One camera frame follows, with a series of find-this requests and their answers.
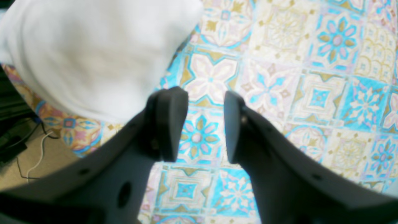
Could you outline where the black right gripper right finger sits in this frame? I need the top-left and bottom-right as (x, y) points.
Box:
(224, 91), (398, 224)

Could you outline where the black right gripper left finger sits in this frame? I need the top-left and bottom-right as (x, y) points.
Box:
(1, 87), (188, 224)

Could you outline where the white printed T-shirt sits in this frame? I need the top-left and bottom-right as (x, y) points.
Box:
(1, 0), (204, 123)

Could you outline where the patterned tablecloth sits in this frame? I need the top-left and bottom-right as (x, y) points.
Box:
(1, 0), (397, 224)

